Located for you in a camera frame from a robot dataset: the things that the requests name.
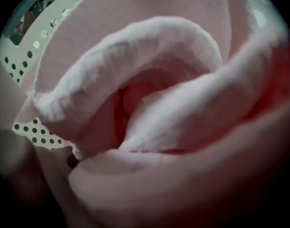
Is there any pink laundry cloth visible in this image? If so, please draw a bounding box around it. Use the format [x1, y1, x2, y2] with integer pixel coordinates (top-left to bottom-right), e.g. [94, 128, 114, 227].
[0, 0, 290, 228]

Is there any white perforated laundry basket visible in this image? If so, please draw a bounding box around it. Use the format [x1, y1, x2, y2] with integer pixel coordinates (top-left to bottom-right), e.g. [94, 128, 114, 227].
[0, 0, 268, 152]

